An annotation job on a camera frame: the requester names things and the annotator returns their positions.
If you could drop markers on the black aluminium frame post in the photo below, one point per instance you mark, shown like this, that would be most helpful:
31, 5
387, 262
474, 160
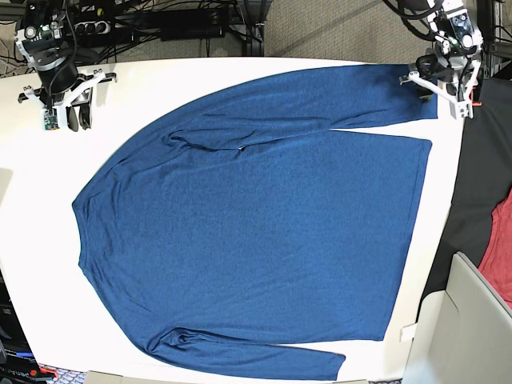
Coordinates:
253, 14

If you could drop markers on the blue long-sleeve shirt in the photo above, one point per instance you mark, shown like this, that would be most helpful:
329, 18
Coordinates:
234, 231

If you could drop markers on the dark grey cloth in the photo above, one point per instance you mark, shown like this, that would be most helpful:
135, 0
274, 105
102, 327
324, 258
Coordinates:
483, 181

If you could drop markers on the red cloth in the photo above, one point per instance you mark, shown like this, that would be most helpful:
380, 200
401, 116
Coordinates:
496, 262

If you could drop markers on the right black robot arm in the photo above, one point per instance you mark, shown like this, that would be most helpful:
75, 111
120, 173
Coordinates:
46, 38

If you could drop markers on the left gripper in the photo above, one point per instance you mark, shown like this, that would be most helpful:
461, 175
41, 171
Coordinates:
444, 71

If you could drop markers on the white power strip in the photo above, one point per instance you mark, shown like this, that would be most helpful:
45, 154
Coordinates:
92, 28

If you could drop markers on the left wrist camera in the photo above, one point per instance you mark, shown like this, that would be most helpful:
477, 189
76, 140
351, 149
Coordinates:
460, 109

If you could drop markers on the small red clamp bottom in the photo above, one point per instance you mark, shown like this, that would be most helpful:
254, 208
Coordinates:
43, 373

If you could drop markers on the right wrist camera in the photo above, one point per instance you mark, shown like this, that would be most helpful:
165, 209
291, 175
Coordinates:
50, 119

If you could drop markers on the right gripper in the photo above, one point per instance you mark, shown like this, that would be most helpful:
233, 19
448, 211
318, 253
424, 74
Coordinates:
68, 92

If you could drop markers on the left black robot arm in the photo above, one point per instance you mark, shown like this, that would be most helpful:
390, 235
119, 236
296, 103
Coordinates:
440, 22

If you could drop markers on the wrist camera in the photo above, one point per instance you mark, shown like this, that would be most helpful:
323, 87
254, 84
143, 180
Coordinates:
460, 109
50, 119

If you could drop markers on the black box with label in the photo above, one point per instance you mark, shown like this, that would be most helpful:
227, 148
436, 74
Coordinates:
13, 368

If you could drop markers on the grey plastic bin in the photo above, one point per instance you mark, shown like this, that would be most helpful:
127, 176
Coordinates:
463, 334

